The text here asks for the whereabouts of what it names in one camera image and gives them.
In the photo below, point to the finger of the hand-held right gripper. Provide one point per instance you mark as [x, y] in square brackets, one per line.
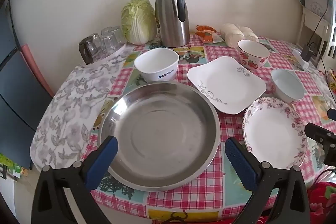
[316, 132]
[332, 113]

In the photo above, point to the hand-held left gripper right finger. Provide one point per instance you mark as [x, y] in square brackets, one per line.
[240, 163]

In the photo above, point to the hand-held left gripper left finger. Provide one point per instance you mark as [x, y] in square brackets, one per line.
[102, 161]

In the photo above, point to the pink floral plate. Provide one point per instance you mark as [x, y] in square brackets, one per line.
[273, 132]

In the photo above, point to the small white bowl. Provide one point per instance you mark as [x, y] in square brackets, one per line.
[287, 85]

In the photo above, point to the stainless steel basin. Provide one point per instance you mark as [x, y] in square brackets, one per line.
[157, 129]

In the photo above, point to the white square plate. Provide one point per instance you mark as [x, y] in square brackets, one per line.
[225, 82]

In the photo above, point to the strawberry print bowl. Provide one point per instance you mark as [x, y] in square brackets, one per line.
[252, 52]

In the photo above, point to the white square bowl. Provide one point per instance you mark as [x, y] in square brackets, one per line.
[157, 61]

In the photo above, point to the grey floral cloth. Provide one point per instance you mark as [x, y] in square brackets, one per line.
[68, 108]

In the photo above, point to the black charger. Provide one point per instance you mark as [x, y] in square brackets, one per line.
[308, 52]

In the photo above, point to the white power strip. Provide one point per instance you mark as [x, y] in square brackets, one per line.
[298, 57]

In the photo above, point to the pink checked tablecloth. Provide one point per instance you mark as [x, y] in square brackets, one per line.
[183, 200]

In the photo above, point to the red floral blanket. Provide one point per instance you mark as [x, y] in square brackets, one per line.
[323, 203]

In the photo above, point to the white slatted basket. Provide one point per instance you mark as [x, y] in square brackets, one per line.
[332, 37]

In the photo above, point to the green packaging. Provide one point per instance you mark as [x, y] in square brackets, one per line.
[10, 166]

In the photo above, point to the white wooden chair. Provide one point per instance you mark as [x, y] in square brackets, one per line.
[311, 20]

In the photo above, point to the glass jars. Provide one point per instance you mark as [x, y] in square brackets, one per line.
[85, 53]

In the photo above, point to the grey floral cushion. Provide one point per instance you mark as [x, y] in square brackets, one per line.
[315, 1]

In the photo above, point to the clear glass cup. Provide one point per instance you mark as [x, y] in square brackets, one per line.
[95, 45]
[118, 35]
[107, 39]

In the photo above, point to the pink board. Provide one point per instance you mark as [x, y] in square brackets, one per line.
[34, 66]

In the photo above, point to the dark folding chair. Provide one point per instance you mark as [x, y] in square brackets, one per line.
[15, 82]

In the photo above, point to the orange white snack packet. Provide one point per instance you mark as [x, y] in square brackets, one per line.
[210, 37]

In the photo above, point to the orange plastic bag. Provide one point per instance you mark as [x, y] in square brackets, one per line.
[203, 28]

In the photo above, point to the napa cabbage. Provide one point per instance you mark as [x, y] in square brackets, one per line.
[137, 19]

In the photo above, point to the stainless steel thermos jug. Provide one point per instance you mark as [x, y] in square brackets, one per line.
[168, 19]

